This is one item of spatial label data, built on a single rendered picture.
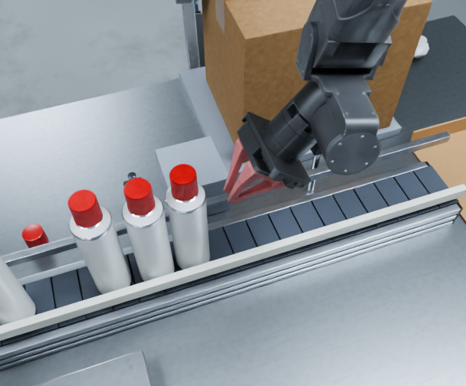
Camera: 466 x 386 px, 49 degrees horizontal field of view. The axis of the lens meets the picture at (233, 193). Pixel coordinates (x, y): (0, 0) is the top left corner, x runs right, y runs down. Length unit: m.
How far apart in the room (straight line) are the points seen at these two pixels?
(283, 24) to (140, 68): 1.76
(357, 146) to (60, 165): 0.63
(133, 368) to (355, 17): 0.51
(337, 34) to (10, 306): 0.52
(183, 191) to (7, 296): 0.26
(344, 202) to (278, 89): 0.21
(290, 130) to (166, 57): 1.98
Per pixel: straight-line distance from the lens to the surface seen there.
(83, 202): 0.62
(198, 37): 1.50
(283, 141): 0.60
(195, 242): 0.70
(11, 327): 0.76
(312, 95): 0.58
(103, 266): 0.70
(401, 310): 0.84
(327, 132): 0.53
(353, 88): 0.56
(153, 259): 0.70
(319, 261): 0.83
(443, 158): 1.04
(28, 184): 1.00
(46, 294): 0.81
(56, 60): 2.65
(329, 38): 0.52
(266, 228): 0.82
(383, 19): 0.51
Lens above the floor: 1.56
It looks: 53 degrees down
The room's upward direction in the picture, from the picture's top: straight up
